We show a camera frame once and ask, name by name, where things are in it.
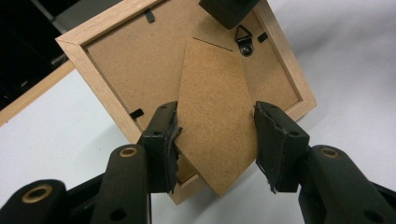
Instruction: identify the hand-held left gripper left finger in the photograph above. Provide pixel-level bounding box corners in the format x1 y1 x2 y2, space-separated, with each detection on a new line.
138 101 183 194

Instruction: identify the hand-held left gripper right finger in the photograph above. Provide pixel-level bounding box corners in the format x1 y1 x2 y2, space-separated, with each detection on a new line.
253 101 311 194

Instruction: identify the wooden picture frame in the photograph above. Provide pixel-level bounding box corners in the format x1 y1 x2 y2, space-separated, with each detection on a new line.
55 0 318 206

